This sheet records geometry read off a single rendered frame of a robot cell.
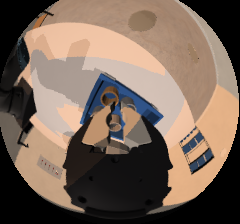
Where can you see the blue open crate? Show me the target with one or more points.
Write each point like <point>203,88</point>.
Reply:
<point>153,115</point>

